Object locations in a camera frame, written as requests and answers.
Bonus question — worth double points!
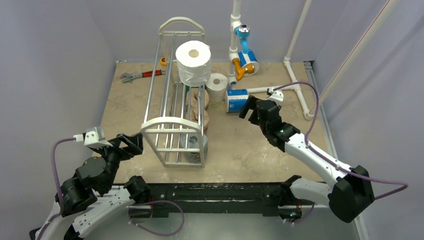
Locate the blue white packaged roll front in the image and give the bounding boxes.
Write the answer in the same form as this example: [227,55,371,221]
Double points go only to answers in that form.
[224,89,249,113]

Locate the blue white packaged roll back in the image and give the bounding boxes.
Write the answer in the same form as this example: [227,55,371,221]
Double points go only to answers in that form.
[238,49,260,77]

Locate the grey paper roll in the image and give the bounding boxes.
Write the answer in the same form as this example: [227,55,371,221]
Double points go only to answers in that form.
[179,133,209,164]

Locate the white pvc pipe frame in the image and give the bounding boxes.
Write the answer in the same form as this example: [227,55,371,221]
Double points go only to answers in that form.
[227,0,402,121]

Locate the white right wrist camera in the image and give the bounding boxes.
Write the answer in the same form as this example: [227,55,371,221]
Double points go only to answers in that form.
[266,87,284,107]

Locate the unwrapped white paper roll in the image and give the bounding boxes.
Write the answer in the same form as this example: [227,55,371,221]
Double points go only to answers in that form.
[175,40,211,88]

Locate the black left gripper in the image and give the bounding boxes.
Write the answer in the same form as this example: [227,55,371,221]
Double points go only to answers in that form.
[94,131,143,191]

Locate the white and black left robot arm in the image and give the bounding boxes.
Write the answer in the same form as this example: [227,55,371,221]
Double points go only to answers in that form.
[29,127,151,240]

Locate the blue white packaged roll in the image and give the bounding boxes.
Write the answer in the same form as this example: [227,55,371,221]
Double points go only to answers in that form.
[238,49,260,77]
[224,89,249,113]

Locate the orange faucet valve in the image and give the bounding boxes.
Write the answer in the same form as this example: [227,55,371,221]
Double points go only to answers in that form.
[231,58,255,82]

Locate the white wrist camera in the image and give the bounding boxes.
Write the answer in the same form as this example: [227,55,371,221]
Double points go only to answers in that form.
[266,87,284,107]
[73,126,113,149]

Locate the red handled pliers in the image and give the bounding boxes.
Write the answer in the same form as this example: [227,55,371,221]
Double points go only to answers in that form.
[120,69,166,83]

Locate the green paper roll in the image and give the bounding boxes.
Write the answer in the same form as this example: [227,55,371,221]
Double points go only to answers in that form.
[185,85,191,94]

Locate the white metal shelf rack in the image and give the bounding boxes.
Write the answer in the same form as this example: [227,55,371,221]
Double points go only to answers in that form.
[140,16,206,168]

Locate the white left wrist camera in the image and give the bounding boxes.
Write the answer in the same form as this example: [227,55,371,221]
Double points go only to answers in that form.
[73,126,113,149]

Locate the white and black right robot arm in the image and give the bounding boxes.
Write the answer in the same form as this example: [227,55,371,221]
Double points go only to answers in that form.
[239,95,375,223]

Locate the blue faucet valve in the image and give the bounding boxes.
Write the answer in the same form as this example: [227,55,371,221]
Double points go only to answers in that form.
[234,24,251,54]

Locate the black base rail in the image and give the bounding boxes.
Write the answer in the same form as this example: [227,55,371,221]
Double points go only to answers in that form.
[128,182,303,221]

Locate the yellow tape measure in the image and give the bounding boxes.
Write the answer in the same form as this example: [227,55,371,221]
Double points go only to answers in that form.
[160,57,168,67]

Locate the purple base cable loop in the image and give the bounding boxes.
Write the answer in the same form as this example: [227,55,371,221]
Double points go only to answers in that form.
[127,199,186,237]

